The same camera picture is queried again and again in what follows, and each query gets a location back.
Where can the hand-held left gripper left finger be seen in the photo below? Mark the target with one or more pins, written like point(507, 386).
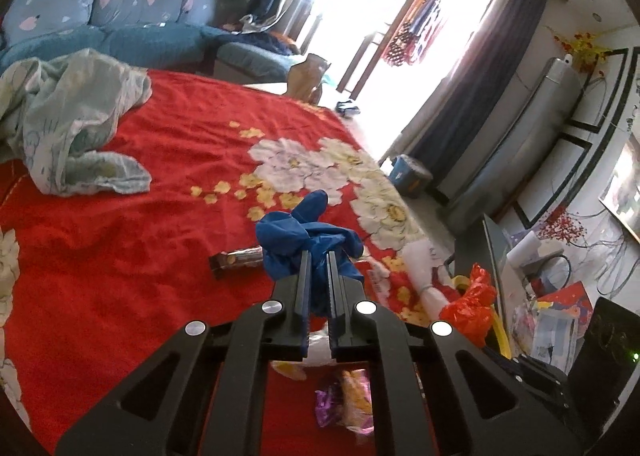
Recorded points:
point(306, 306)

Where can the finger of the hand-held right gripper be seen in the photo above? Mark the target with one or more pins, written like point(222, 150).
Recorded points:
point(535, 370)

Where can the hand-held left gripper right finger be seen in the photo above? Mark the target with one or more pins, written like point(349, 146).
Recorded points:
point(336, 306)

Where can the blue rubber glove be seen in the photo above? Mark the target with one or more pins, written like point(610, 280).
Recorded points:
point(285, 236)

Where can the orange plastic bag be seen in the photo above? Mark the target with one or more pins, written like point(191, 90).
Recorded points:
point(470, 311)

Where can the clear plastic packet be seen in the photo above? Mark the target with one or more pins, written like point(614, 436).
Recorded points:
point(555, 341)

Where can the red wrapper with barcode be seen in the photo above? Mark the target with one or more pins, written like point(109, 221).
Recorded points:
point(380, 278)

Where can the red cardboard box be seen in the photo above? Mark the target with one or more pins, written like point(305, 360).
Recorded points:
point(565, 303)

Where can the brown snack wrapper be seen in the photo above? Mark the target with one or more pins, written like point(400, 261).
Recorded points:
point(235, 260)

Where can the yellow snack packet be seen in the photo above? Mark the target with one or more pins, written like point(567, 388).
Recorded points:
point(357, 401)

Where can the white rolled towel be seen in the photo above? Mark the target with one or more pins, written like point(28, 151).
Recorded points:
point(425, 266)

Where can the purple candy wrapper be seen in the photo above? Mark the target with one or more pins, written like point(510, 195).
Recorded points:
point(327, 406)

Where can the white paper roll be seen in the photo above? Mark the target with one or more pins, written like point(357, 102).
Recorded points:
point(524, 250)

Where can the red artificial flowers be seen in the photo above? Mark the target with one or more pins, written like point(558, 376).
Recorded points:
point(560, 228)

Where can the blue bucket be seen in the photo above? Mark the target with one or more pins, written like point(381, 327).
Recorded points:
point(410, 178)

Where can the red floral blanket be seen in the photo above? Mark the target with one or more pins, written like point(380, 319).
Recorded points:
point(150, 246)

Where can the flat screen television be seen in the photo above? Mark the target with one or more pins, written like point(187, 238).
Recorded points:
point(625, 191)

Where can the blue shoes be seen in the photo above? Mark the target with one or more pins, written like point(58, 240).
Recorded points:
point(347, 108)

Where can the grey standing air conditioner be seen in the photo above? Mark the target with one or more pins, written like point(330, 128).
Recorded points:
point(520, 145)

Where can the brown paper bag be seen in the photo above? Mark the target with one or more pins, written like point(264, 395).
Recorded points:
point(306, 78)

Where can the dark grey curtain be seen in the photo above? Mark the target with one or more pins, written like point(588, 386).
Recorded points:
point(480, 85)

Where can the dark blue quilt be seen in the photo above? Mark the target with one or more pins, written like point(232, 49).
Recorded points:
point(270, 41)

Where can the hanging colourful laundry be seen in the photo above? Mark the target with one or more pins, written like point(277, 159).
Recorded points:
point(415, 30)

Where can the light green crumpled blanket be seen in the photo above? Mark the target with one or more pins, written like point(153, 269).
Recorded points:
point(60, 110)

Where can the yellow artificial flowers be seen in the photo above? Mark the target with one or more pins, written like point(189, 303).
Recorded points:
point(580, 48)

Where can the blue heart print sofa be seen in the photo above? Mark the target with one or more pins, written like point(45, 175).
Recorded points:
point(140, 5)

